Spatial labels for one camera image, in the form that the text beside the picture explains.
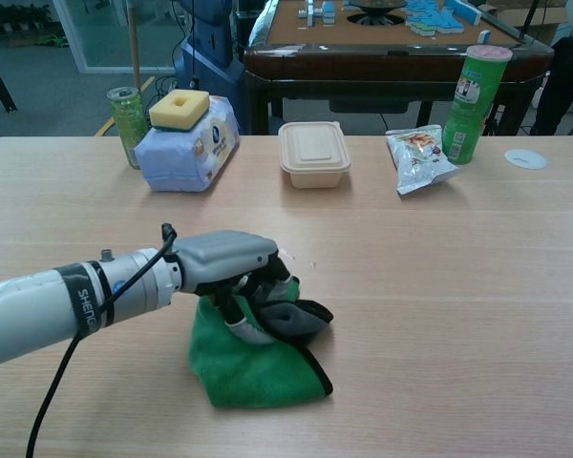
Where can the left robot hand grey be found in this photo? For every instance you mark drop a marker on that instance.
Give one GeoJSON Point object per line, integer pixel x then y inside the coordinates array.
{"type": "Point", "coordinates": [229, 267]}

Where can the green microfiber cloth black trim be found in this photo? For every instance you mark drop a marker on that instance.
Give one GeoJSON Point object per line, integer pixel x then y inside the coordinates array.
{"type": "Point", "coordinates": [262, 362]}

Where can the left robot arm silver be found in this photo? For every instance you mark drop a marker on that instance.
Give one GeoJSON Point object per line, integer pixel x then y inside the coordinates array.
{"type": "Point", "coordinates": [43, 305]}

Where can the wet wipes pack white blue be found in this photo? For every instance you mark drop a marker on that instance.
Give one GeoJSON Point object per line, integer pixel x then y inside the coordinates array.
{"type": "Point", "coordinates": [191, 152]}

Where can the beige lidded food container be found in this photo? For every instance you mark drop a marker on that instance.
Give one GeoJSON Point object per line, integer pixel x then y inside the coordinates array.
{"type": "Point", "coordinates": [314, 152]}

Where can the yellow green sponge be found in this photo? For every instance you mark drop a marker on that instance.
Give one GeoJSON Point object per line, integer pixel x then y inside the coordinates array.
{"type": "Point", "coordinates": [179, 111]}

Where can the green drink can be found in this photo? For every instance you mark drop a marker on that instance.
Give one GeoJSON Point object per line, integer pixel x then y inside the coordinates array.
{"type": "Point", "coordinates": [126, 126]}

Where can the blue machine stand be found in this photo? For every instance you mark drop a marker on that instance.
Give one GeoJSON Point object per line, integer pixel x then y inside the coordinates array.
{"type": "Point", "coordinates": [210, 52]}

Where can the silver snack bag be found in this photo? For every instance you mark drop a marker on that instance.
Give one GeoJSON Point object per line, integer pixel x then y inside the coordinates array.
{"type": "Point", "coordinates": [420, 160]}

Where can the wooden pole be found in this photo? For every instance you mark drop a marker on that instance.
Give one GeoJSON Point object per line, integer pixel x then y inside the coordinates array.
{"type": "Point", "coordinates": [134, 43]}

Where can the dark wooden mahjong table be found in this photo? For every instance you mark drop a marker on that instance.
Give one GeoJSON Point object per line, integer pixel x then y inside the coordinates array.
{"type": "Point", "coordinates": [391, 62]}

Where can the green chips tube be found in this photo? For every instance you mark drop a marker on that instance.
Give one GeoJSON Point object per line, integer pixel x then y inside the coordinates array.
{"type": "Point", "coordinates": [470, 105]}

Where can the black round mahjong table centre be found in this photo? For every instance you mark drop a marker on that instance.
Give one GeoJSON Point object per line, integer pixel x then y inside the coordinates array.
{"type": "Point", "coordinates": [376, 8]}

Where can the blue mahjong tile pile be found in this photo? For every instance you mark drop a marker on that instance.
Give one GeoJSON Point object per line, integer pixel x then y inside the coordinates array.
{"type": "Point", "coordinates": [434, 16]}

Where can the black garment on chair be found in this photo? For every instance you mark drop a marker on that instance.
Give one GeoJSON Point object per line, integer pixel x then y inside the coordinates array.
{"type": "Point", "coordinates": [566, 86]}

